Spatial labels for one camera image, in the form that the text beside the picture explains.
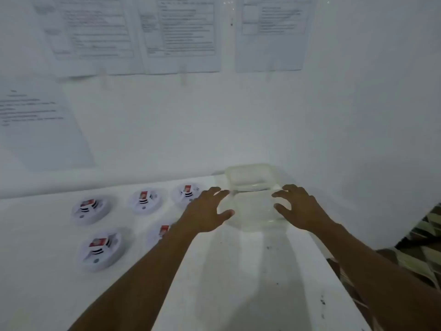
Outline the person's right hand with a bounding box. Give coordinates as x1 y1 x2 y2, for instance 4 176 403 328
271 184 335 235

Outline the white smoke detector red label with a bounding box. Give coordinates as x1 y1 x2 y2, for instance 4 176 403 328
71 196 113 226
76 229 124 273
171 182 204 209
146 222 176 251
127 188 168 215

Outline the person's left hand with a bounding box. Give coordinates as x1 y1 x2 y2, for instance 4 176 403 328
176 186 236 235

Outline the green brown patterned floor mat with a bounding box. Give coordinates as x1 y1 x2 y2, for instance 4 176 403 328
325 203 441 331

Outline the person's left forearm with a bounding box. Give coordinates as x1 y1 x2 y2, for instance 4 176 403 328
68 223 199 331

